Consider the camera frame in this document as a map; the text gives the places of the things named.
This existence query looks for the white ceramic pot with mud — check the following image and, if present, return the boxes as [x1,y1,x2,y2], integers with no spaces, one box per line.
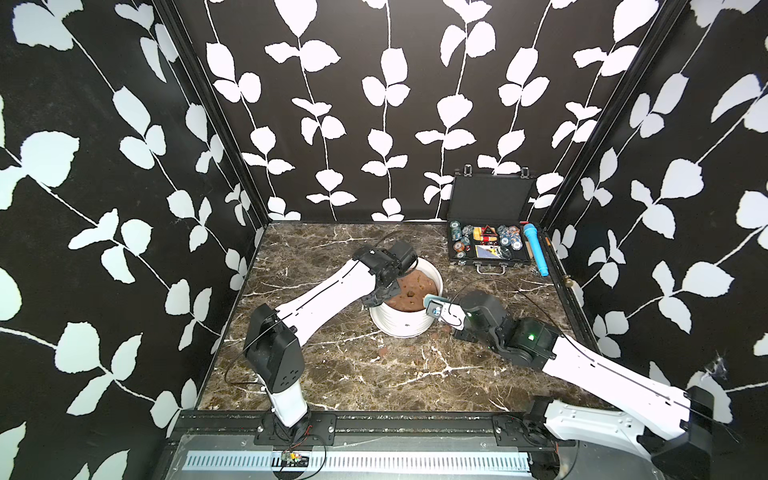
[369,258,443,338]

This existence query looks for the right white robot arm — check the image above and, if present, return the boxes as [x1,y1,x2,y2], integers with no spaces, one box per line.
[423,290,714,479]

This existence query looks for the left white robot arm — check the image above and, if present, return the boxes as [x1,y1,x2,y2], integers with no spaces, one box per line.
[242,241,418,428]

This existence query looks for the open black poker chip case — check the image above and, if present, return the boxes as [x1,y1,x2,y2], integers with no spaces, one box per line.
[447,164,534,274]

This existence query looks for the blue microphone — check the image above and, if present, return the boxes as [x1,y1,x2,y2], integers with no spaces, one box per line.
[523,223,549,277]

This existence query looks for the small green circuit board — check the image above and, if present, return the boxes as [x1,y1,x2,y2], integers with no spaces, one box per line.
[279,452,311,470]

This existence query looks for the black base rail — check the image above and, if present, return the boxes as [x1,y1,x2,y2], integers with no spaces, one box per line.
[158,410,577,478]

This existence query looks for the white perforated cable tray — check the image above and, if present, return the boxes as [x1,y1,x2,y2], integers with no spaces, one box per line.
[180,450,532,478]

